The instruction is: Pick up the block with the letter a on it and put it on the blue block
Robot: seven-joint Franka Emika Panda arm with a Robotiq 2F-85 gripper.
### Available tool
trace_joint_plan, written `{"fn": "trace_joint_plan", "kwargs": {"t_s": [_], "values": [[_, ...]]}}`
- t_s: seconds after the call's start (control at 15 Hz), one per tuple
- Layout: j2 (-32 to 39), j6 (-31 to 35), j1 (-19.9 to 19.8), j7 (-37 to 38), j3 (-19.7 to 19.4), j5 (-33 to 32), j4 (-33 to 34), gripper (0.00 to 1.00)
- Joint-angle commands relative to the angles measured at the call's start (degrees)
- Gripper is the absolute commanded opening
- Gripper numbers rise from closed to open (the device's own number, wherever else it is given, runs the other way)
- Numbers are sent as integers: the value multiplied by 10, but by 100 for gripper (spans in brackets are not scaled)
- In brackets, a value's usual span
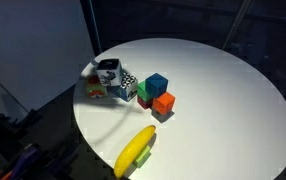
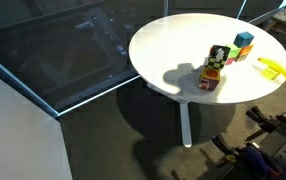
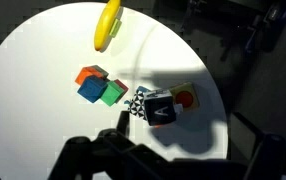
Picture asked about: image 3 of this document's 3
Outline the soft cube with letter A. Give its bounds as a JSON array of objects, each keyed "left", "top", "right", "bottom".
[{"left": 143, "top": 89, "right": 178, "bottom": 127}]

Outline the blue wooden block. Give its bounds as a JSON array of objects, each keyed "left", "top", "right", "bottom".
[{"left": 77, "top": 75, "right": 109, "bottom": 104}]

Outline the gray wooden block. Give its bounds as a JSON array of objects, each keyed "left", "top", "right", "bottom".
[{"left": 91, "top": 64, "right": 110, "bottom": 80}]

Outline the yellow toy banana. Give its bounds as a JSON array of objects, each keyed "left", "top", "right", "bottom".
[{"left": 93, "top": 0, "right": 122, "bottom": 52}]

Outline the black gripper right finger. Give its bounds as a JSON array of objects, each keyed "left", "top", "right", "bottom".
[{"left": 228, "top": 112, "right": 286, "bottom": 180}]

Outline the red wooden block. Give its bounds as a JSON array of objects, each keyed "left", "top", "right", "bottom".
[{"left": 113, "top": 79, "right": 130, "bottom": 96}]

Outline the green wooden block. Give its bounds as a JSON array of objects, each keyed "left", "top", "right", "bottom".
[{"left": 100, "top": 80, "right": 125, "bottom": 107}]

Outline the small light green block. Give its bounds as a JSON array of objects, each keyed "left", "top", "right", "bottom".
[{"left": 109, "top": 18, "right": 123, "bottom": 38}]

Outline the soft cube with red circle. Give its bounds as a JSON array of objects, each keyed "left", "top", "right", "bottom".
[{"left": 169, "top": 82, "right": 200, "bottom": 111}]

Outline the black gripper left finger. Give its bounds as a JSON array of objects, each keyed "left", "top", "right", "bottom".
[{"left": 47, "top": 110, "right": 184, "bottom": 180}]

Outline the soft cube with triangle pattern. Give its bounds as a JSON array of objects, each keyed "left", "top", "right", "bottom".
[{"left": 124, "top": 85, "right": 152, "bottom": 121}]

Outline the orange wooden block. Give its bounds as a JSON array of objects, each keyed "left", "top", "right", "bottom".
[{"left": 75, "top": 66, "right": 99, "bottom": 85}]

